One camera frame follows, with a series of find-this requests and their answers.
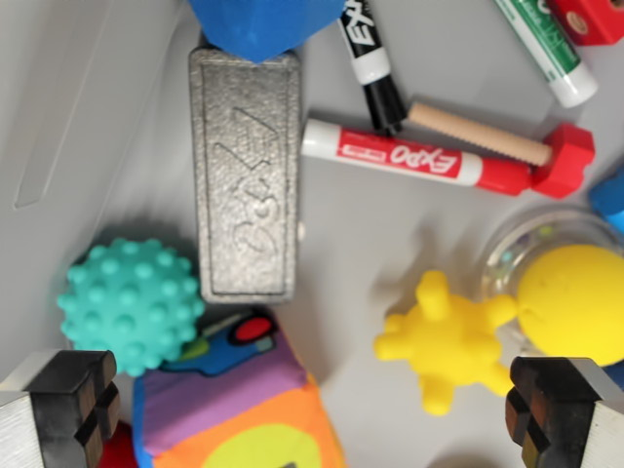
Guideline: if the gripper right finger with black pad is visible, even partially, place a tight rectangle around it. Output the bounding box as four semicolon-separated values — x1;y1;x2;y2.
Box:
504;357;624;468

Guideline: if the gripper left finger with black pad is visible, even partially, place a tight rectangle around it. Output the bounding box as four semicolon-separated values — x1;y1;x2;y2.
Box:
0;349;122;468

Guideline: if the multicolour fabric cube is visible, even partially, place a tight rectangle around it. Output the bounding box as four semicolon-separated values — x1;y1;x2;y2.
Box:
131;309;345;468

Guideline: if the grey plastic bin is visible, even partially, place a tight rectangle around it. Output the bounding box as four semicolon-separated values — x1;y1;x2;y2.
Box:
0;0;624;468

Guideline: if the red foam heart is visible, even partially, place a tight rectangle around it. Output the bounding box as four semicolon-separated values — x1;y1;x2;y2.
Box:
99;421;137;468

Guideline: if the large yellow foam ball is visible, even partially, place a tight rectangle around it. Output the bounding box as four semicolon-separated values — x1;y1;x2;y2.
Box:
515;244;624;368

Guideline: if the teal bumpy rubber ball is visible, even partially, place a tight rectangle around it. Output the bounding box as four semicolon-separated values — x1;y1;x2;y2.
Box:
57;237;206;379

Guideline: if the yellow spiky rubber toy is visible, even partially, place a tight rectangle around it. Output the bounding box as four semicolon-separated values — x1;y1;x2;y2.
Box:
372;270;521;416

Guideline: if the clear plastic bead rattle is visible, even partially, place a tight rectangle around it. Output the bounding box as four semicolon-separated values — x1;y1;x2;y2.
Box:
480;207;624;357

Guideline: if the blue toy nut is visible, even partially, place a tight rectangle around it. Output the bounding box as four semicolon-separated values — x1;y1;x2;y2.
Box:
587;168;624;233

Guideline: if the wooden toy bolt red head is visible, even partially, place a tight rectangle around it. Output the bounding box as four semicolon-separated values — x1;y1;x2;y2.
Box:
407;100;597;200

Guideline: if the red Expo marker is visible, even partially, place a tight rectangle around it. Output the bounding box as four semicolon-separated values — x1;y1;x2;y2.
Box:
300;118;537;197

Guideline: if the green Expo marker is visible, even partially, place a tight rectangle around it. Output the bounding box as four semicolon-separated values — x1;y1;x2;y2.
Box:
494;0;600;109

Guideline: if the red wooden cube with hole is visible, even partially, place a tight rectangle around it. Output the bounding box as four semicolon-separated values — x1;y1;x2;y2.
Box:
545;0;624;48

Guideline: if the black Expo marker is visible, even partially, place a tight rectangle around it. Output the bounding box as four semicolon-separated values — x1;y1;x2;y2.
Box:
336;0;409;137

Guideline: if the blue foam block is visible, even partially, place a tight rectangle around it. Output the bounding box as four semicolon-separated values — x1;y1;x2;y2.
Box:
187;0;342;64

